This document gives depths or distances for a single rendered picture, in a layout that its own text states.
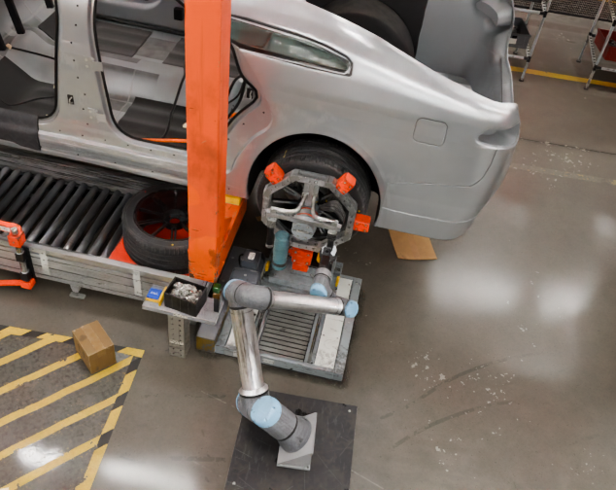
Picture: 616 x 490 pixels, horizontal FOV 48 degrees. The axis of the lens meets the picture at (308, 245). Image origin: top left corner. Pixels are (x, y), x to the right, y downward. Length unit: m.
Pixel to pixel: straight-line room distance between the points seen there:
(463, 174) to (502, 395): 1.45
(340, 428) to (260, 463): 0.46
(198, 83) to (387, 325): 2.19
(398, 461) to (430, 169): 1.63
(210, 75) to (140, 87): 1.86
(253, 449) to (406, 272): 1.95
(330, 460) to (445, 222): 1.49
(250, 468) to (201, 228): 1.25
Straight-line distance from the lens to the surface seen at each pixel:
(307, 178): 3.79
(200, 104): 3.24
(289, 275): 4.47
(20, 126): 4.56
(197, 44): 3.10
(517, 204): 5.90
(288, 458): 3.53
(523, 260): 5.40
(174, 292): 3.89
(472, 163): 3.81
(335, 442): 3.68
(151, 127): 4.67
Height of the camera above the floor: 3.45
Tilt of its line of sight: 43 degrees down
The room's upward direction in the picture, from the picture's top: 8 degrees clockwise
